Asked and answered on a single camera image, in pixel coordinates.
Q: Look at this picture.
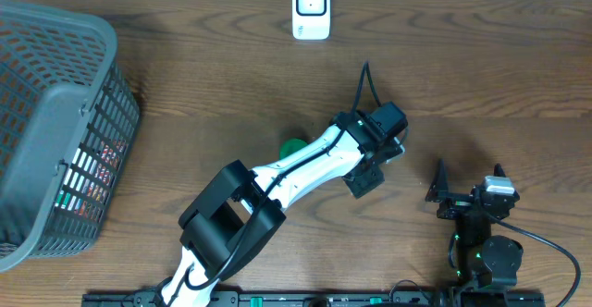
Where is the white barcode scanner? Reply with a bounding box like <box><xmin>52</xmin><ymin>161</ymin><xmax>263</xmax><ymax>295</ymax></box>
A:
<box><xmin>292</xmin><ymin>0</ymin><xmax>331</xmax><ymax>41</ymax></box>

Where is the red Top candy bar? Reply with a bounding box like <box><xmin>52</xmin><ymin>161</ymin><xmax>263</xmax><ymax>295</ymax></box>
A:
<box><xmin>54</xmin><ymin>140</ymin><xmax>127</xmax><ymax>221</ymax></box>

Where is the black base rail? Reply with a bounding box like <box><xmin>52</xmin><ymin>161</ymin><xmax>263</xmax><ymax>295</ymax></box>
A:
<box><xmin>81</xmin><ymin>288</ymin><xmax>546</xmax><ymax>307</ymax></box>

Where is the grey plastic basket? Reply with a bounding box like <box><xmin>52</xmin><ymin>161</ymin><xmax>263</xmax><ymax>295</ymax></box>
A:
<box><xmin>1</xmin><ymin>0</ymin><xmax>141</xmax><ymax>271</ymax></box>

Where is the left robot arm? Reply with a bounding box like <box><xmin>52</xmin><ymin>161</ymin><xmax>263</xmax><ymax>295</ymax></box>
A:
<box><xmin>156</xmin><ymin>102</ymin><xmax>408</xmax><ymax>306</ymax></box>

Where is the black right camera cable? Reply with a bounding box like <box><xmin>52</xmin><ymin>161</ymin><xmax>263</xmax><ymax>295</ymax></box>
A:
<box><xmin>475</xmin><ymin>195</ymin><xmax>583</xmax><ymax>307</ymax></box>

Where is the green lidded jar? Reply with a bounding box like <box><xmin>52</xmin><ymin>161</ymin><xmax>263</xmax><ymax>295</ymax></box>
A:
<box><xmin>279</xmin><ymin>138</ymin><xmax>308</xmax><ymax>159</ymax></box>

